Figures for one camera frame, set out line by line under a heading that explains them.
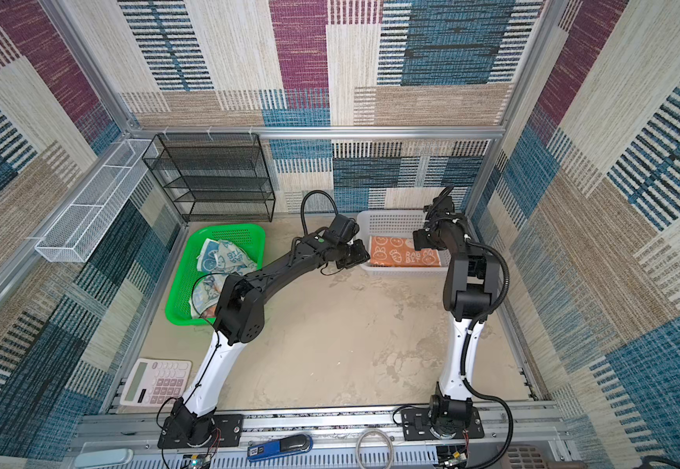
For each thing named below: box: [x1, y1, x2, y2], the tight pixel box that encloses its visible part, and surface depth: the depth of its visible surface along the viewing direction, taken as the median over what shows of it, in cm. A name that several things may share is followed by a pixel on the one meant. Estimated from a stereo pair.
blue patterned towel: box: [189, 238, 257, 318], surface depth 104 cm
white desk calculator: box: [120, 357, 193, 408], surface depth 81 cm
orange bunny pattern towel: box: [369, 235, 442, 267], surface depth 107 cm
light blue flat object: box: [74, 448, 134, 469], surface depth 72 cm
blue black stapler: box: [246, 434, 314, 463], surface depth 70 cm
